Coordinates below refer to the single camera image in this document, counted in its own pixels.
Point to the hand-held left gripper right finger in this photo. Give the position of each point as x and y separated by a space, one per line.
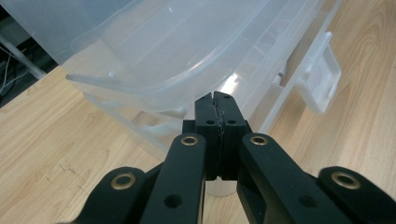
232 124

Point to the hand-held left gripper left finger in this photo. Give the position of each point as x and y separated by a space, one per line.
208 124

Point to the white ointment tube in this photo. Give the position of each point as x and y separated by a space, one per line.
278 81

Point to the clear plastic storage box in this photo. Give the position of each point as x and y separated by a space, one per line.
162 49

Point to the grey metal desk frame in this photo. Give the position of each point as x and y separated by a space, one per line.
21 57

